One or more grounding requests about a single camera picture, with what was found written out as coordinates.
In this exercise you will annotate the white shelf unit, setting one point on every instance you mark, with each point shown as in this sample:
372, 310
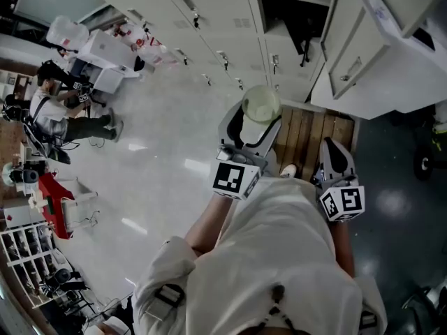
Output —
24, 257

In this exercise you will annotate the person's right forearm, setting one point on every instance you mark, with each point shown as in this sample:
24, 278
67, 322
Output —
344, 250

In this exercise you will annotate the person's white shoe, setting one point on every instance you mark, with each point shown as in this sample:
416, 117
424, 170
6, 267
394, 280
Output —
288, 171

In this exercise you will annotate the black wheel stand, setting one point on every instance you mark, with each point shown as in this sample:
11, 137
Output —
424, 162

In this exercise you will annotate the person's white shirt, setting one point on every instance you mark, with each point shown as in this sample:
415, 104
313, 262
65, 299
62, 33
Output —
279, 257

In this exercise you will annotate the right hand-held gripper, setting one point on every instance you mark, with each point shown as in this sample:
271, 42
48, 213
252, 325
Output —
345, 201

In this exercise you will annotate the green plastic cup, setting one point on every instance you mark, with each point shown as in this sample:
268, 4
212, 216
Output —
261, 104

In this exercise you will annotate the small black screen device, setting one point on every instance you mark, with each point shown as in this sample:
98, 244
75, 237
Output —
318, 177

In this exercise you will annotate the clear plastic water jug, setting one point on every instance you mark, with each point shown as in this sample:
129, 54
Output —
68, 33

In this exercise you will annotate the wooden slat pallet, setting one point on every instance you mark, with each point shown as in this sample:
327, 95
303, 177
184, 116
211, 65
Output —
314, 134

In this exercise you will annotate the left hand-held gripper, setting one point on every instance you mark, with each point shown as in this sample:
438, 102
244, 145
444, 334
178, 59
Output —
228, 180

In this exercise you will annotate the large white box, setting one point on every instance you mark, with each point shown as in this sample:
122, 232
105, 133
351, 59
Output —
108, 54

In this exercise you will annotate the yellow black machine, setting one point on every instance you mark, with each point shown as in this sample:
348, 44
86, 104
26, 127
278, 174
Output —
439, 127

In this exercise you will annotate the person's left forearm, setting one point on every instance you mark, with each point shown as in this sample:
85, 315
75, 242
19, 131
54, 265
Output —
209, 229

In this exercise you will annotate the black round object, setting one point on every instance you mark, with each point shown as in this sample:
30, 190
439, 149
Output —
139, 63

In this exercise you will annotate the white metal rack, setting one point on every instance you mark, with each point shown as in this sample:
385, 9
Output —
80, 204

